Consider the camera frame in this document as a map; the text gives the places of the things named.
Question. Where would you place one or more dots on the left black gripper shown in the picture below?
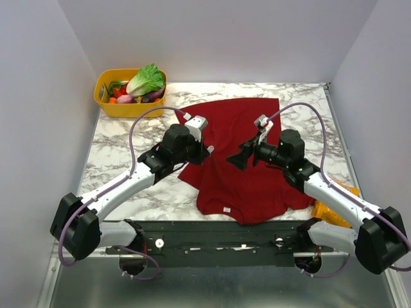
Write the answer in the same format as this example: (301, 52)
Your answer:
(201, 152)

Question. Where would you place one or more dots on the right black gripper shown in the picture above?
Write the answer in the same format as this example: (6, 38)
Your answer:
(254, 153)

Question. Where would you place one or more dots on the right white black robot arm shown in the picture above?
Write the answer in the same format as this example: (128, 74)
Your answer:
(376, 237)

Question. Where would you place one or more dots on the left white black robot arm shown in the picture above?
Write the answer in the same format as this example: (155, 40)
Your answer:
(78, 222)

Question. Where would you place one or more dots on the yellow plastic basket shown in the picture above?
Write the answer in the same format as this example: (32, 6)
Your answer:
(129, 110)

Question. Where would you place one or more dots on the green lettuce toy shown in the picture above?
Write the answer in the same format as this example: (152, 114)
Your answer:
(148, 79)

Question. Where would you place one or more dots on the pink radish toy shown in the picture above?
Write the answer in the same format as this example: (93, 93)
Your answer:
(125, 99)

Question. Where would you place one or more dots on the red pepper toy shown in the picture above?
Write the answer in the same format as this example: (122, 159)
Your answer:
(117, 92)

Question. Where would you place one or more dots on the orange snack bag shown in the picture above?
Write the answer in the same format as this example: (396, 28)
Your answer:
(337, 198)

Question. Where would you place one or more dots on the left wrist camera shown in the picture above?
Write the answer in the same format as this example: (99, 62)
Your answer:
(195, 125)

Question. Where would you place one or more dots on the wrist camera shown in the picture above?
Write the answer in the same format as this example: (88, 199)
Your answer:
(264, 125)
(195, 125)

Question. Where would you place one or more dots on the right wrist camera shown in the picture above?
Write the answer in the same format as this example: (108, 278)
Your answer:
(264, 125)

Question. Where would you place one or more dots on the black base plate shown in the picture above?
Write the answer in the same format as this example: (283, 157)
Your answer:
(209, 244)

